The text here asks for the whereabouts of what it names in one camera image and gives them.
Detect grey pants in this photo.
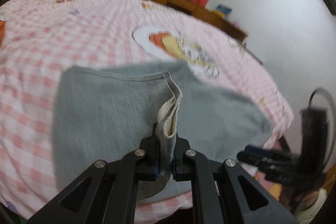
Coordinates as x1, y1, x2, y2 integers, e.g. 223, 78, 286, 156
51, 61, 273, 202

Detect person right hand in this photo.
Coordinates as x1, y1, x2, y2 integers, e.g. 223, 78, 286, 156
279, 186, 327, 215

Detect cream white sleeve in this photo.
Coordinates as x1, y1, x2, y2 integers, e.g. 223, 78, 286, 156
294, 188, 327, 224

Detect pink checkered bed sheet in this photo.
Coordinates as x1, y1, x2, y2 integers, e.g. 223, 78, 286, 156
1, 0, 294, 218

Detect black cable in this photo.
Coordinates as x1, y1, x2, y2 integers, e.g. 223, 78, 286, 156
307, 87, 336, 175

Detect blue yellow book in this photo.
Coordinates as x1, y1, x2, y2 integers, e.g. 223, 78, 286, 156
213, 5, 232, 18

